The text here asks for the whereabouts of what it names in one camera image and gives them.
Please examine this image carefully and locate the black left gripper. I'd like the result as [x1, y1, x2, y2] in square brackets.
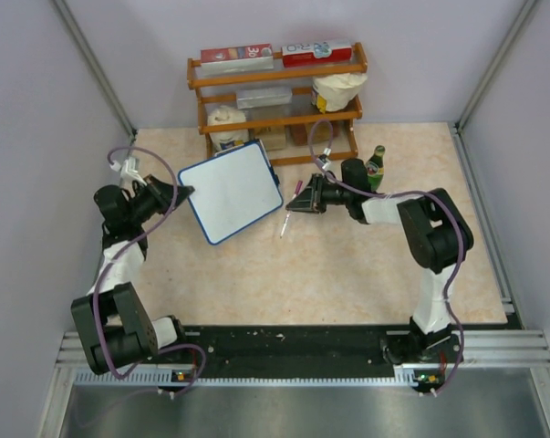
[127, 173, 193, 224]

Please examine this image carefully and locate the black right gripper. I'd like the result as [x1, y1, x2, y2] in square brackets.
[287, 174, 353, 214]

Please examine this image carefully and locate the magenta capped whiteboard marker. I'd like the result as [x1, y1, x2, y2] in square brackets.
[279, 180, 303, 239]

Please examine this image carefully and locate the blue framed whiteboard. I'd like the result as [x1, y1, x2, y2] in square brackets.
[177, 141, 283, 245]

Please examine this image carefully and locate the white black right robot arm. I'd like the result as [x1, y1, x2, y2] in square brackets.
[285, 158, 474, 364]

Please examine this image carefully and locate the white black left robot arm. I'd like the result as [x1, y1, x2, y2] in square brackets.
[71, 175, 194, 375]

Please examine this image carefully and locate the brown brick-pattern box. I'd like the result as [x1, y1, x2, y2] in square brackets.
[288, 121, 340, 146]

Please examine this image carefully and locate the green glass Perrier bottle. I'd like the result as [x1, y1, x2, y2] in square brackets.
[366, 145, 386, 193]

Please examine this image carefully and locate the orange wooden shelf rack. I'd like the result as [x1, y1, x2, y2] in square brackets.
[187, 42, 368, 166]

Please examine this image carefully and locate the white flour bag left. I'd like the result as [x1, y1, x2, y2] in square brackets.
[206, 105, 251, 151]

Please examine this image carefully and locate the white flour bag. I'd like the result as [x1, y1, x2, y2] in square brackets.
[206, 105, 251, 151]
[311, 73, 368, 113]

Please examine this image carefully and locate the white flour bag right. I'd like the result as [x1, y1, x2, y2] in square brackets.
[311, 73, 368, 113]

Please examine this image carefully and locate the clear plastic container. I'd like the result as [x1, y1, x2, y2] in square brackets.
[235, 86, 293, 120]

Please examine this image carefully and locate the red white wrap box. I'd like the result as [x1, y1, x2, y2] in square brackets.
[281, 39, 352, 68]

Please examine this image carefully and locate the red foil roll box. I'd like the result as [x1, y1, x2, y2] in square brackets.
[200, 44, 275, 75]

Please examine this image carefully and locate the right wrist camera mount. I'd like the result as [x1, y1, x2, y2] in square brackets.
[317, 154, 330, 172]

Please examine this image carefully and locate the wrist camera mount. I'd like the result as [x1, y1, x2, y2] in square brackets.
[109, 156, 145, 184]
[317, 154, 330, 172]

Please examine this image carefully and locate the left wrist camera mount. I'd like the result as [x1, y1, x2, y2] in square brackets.
[109, 156, 145, 184]

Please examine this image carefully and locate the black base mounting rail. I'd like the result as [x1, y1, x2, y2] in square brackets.
[164, 323, 462, 380]

